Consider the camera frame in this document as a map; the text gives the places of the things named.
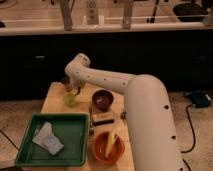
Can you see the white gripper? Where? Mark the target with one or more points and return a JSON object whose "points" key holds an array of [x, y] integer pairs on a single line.
{"points": [[75, 83]]}

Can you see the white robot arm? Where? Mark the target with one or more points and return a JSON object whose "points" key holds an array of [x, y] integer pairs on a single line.
{"points": [[149, 117]]}

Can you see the metal utensil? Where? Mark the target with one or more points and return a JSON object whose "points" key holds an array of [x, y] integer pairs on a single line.
{"points": [[91, 127]]}

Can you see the dark purple bowl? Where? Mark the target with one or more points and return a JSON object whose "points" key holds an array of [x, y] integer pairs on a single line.
{"points": [[102, 99]]}

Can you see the yellow banana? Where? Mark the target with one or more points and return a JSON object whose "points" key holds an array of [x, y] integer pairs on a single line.
{"points": [[112, 137]]}

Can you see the green plastic tray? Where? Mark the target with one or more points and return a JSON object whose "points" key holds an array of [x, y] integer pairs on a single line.
{"points": [[70, 129]]}

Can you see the grey folded cloth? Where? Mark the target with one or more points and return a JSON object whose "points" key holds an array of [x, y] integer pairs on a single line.
{"points": [[46, 139]]}

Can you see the orange bowl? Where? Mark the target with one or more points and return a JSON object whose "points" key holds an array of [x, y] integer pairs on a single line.
{"points": [[99, 147]]}

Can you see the dark blue floor device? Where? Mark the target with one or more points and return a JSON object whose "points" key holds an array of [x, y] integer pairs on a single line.
{"points": [[200, 99]]}

